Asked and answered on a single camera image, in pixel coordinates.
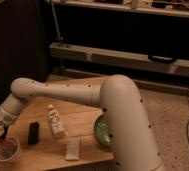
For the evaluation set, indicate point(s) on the metal vertical pole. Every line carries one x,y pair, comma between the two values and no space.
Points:
60,38

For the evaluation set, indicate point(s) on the white squeeze bottle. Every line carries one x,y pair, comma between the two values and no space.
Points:
56,124

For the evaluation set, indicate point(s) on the black remote control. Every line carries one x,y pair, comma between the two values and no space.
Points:
33,135

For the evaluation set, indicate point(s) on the long metal shelf beam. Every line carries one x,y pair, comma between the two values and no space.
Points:
117,58

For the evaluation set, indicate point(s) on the white ceramic cup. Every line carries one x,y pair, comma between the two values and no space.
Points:
12,153

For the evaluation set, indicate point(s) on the black object on beam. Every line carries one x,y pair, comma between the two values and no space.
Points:
159,59

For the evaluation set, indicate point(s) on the wooden table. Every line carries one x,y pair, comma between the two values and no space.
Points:
49,153

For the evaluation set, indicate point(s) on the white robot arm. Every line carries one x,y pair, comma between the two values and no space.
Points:
133,143

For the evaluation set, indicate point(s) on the white rectangular sponge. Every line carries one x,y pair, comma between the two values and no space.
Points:
73,149

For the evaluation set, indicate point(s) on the upper shelf board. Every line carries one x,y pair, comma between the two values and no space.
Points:
128,7

